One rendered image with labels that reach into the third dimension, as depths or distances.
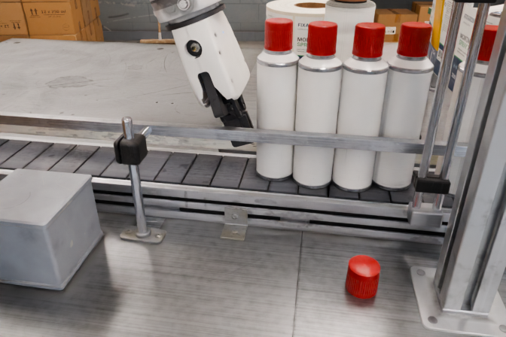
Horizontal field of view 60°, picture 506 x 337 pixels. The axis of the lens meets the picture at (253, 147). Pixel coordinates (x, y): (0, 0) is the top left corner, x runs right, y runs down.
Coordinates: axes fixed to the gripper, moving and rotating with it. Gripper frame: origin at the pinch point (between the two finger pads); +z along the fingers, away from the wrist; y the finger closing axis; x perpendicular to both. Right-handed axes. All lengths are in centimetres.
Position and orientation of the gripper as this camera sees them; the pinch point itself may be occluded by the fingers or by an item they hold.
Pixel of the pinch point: (240, 129)
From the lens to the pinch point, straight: 57.4
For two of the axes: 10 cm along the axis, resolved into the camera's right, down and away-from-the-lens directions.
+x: -9.3, 2.3, 2.9
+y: 1.6, -4.6, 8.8
